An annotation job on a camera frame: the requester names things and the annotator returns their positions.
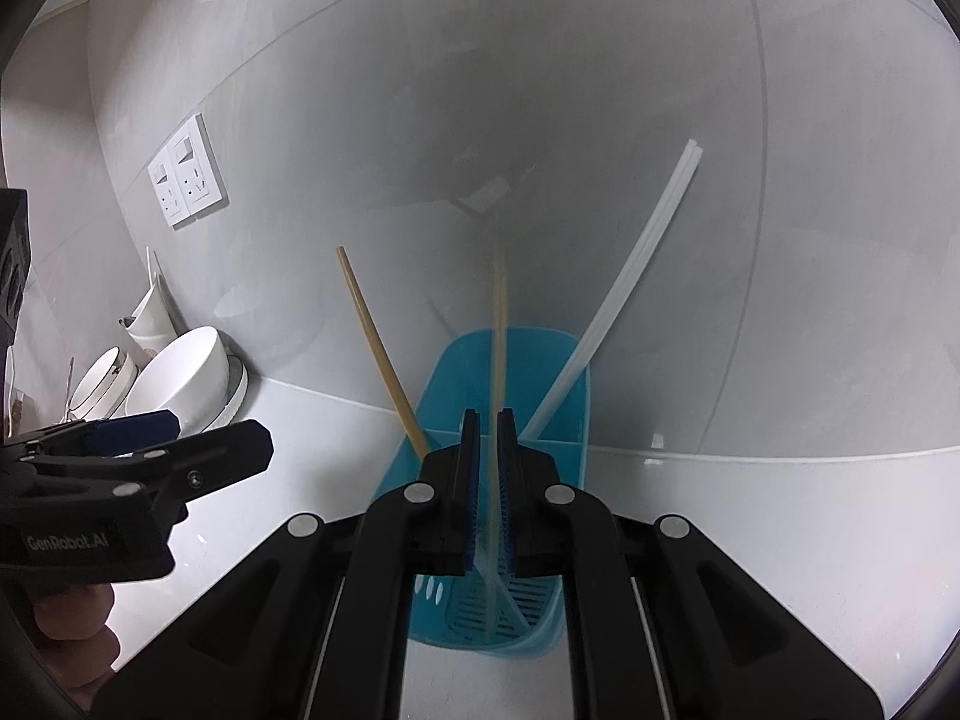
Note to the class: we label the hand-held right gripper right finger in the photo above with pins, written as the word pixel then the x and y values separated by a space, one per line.
pixel 506 525

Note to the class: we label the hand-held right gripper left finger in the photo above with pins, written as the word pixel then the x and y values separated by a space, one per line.
pixel 472 525

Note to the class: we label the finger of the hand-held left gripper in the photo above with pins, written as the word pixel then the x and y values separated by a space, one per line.
pixel 139 431
pixel 217 454

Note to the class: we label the blue plastic utensil holder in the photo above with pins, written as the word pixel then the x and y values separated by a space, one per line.
pixel 457 390

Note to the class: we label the wooden chopstick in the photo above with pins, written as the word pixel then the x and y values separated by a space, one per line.
pixel 379 349
pixel 499 360

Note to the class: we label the person's left hand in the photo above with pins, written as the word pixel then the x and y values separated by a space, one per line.
pixel 75 622

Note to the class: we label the small white dark-rimmed bowl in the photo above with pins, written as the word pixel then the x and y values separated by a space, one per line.
pixel 101 382

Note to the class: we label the large white bowl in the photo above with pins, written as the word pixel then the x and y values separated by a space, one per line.
pixel 180 375

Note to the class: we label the white cup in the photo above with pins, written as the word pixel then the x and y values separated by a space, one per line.
pixel 154 315

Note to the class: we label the white plastic chopstick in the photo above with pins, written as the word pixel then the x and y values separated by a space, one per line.
pixel 673 191
pixel 685 191

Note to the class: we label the white wall socket plate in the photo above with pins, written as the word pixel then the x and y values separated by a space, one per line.
pixel 196 165
pixel 170 187

